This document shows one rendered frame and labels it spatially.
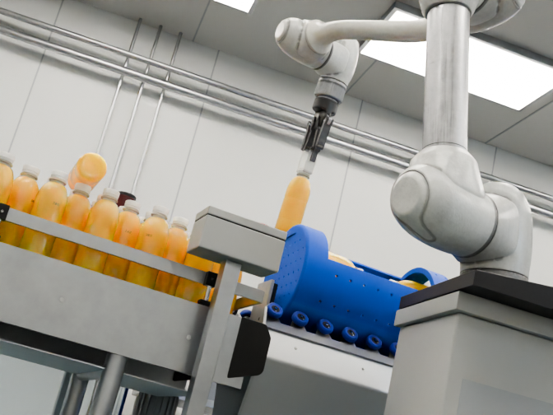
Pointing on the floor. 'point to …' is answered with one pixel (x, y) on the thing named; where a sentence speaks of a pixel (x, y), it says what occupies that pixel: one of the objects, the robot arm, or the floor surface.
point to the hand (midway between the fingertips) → (307, 162)
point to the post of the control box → (211, 338)
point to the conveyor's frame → (113, 332)
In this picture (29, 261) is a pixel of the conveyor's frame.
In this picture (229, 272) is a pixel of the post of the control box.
